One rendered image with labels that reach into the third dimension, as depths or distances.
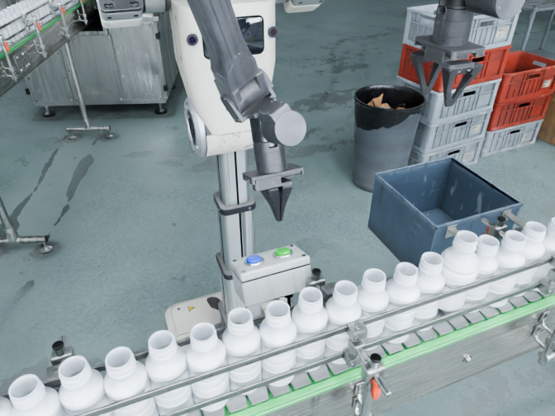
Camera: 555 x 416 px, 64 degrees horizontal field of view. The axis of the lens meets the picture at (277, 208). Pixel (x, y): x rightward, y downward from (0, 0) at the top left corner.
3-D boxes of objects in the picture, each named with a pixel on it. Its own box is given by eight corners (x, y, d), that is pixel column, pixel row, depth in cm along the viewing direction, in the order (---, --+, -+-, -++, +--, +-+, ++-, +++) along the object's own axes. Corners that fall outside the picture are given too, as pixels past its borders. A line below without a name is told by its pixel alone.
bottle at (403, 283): (384, 316, 88) (396, 252, 79) (413, 329, 85) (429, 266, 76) (372, 336, 84) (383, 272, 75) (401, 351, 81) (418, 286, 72)
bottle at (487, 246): (468, 291, 94) (492, 229, 85) (486, 312, 89) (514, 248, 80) (443, 295, 92) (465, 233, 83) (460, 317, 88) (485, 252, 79)
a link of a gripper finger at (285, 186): (297, 222, 83) (291, 172, 80) (262, 230, 80) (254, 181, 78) (284, 214, 89) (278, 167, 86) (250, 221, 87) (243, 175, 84)
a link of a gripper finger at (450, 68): (446, 94, 81) (457, 40, 75) (473, 108, 75) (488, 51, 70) (415, 99, 79) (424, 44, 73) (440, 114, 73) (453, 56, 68)
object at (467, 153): (418, 182, 320) (424, 155, 307) (382, 158, 350) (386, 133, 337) (478, 163, 343) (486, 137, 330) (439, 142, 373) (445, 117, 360)
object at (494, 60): (438, 93, 282) (446, 58, 270) (396, 74, 312) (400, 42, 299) (504, 78, 306) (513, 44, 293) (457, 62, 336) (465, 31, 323)
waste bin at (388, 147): (366, 204, 298) (378, 114, 261) (334, 172, 332) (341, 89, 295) (422, 190, 312) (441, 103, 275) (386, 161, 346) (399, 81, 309)
